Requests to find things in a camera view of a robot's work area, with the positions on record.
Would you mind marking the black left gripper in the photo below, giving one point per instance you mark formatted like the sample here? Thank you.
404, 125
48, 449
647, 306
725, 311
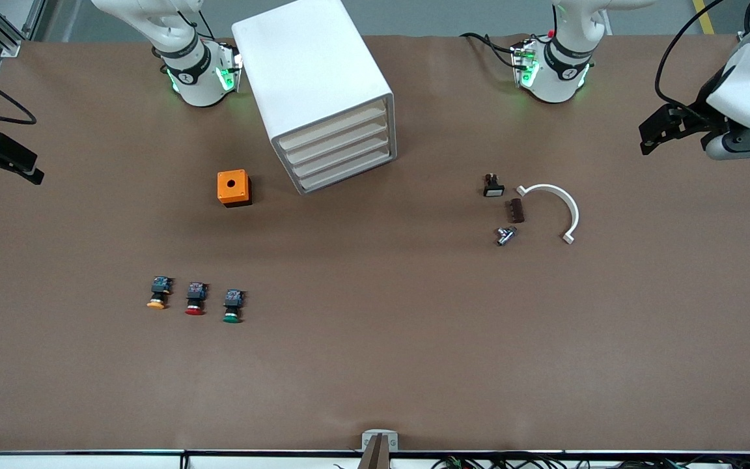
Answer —
696, 114

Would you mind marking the yellow push button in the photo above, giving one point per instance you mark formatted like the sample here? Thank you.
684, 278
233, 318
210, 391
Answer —
158, 294

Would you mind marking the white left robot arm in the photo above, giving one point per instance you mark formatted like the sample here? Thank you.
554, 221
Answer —
560, 71

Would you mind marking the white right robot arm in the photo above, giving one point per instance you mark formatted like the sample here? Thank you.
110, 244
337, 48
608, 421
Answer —
196, 78

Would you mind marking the red push button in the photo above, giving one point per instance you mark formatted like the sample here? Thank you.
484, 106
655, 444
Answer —
195, 299

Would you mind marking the green push button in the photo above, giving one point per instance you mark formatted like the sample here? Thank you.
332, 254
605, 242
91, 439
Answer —
232, 307

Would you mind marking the brown terminal block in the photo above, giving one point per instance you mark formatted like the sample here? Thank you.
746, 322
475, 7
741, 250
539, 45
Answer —
515, 210

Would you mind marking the small silver connector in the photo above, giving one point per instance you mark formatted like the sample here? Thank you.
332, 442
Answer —
505, 235

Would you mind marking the white curved bracket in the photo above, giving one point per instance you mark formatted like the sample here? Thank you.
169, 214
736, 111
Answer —
567, 203

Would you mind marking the black white rectangular switch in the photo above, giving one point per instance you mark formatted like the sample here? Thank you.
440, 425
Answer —
493, 187

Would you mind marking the orange button enclosure box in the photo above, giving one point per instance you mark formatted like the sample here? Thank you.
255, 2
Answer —
232, 187

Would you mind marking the white table edge rail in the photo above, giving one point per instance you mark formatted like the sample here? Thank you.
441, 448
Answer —
88, 460

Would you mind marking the grey mount bracket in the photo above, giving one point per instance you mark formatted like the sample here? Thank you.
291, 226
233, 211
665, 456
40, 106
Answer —
379, 435

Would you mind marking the brown vertical post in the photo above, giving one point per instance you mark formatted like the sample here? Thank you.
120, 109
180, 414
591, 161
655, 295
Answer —
375, 456

